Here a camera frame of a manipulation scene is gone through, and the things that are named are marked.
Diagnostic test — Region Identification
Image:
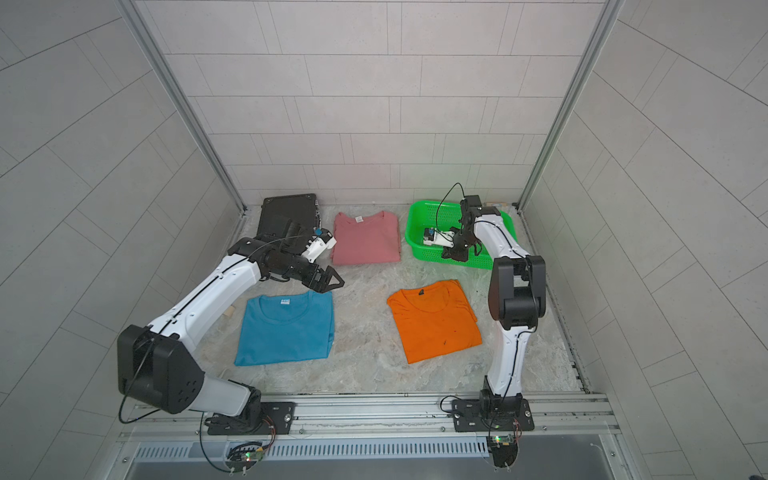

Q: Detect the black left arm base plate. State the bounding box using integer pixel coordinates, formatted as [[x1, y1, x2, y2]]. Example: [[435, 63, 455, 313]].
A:
[[203, 402, 297, 436]]

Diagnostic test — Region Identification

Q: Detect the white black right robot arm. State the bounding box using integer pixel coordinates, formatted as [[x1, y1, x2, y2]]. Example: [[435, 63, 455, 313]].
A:
[[328, 196, 546, 410]]

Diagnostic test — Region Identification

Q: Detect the right green circuit board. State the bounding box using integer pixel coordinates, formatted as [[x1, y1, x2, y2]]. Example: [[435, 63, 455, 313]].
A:
[[486, 435, 519, 469]]

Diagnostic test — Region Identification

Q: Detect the aluminium mounting rail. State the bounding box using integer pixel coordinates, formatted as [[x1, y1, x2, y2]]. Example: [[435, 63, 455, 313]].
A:
[[117, 392, 620, 444]]

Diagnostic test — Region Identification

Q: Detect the left aluminium corner post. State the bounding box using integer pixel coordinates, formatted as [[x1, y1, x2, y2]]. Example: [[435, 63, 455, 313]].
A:
[[116, 0, 247, 216]]

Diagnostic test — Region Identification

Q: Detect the black hard case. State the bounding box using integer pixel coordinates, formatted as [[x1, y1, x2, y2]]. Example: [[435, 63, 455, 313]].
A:
[[256, 193, 321, 241]]

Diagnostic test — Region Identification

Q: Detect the green plastic basket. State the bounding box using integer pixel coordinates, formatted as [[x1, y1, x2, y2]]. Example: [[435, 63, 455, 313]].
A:
[[404, 199, 518, 271]]

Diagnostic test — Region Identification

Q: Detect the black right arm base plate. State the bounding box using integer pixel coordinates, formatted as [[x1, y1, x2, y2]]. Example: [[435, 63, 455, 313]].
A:
[[447, 398, 535, 433]]

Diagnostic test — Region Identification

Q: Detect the white ventilation grille strip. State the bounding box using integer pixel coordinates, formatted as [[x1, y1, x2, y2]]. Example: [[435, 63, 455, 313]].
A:
[[133, 437, 489, 463]]

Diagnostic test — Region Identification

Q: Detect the orange t-shirt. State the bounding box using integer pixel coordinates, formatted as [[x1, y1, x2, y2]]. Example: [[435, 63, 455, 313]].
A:
[[387, 279, 482, 364]]

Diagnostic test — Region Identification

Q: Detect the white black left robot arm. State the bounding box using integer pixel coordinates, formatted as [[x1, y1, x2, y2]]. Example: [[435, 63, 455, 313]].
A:
[[117, 229, 344, 417]]

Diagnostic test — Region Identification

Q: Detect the green circuit board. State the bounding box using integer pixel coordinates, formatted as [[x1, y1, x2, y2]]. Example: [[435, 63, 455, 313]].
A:
[[486, 435, 519, 469], [225, 441, 266, 476]]

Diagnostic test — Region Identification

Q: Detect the pink folded t-shirt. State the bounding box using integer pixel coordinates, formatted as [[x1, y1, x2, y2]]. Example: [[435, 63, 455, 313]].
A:
[[331, 211, 401, 266]]

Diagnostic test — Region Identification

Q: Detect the right aluminium corner post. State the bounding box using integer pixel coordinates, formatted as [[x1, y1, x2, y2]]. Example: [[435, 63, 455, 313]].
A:
[[516, 0, 623, 213]]

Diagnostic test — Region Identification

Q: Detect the left green circuit board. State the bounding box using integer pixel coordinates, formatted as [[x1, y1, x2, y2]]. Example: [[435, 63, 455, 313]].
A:
[[225, 441, 266, 476]]

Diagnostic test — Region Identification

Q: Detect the blue t-shirt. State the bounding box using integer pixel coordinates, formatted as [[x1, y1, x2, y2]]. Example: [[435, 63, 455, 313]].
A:
[[234, 291, 335, 366]]

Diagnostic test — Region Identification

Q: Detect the aluminium corner post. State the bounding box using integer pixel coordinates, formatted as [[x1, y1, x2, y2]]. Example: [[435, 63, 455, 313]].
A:
[[516, 0, 623, 213], [116, 0, 247, 216]]

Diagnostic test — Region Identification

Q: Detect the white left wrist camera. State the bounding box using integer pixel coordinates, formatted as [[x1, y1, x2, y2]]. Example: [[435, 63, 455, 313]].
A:
[[302, 228, 337, 263]]

